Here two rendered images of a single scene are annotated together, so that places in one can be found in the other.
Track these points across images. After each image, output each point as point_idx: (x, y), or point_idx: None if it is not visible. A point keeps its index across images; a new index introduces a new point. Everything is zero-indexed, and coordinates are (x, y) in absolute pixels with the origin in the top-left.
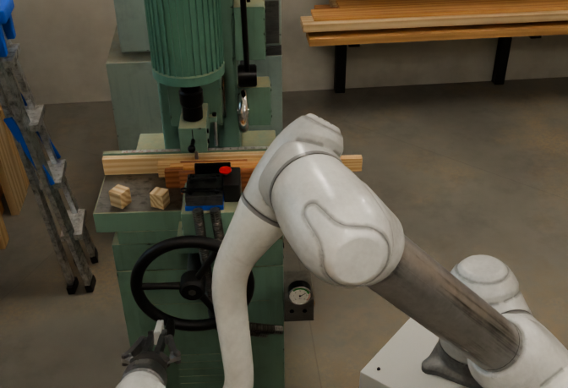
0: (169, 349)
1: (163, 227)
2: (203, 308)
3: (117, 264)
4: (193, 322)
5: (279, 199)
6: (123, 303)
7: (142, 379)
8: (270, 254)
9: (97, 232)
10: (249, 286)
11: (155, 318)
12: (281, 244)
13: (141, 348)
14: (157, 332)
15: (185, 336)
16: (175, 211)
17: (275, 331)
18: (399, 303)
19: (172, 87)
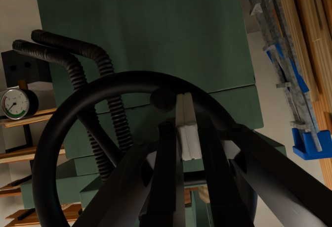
0: (128, 194)
1: (200, 162)
2: (139, 38)
3: (255, 97)
4: (125, 93)
5: None
6: (243, 28)
7: None
8: (74, 135)
9: (283, 147)
10: (36, 204)
11: (200, 103)
12: (66, 152)
13: (247, 158)
14: (190, 159)
15: None
16: (188, 187)
17: (20, 48)
18: None
19: (204, 218)
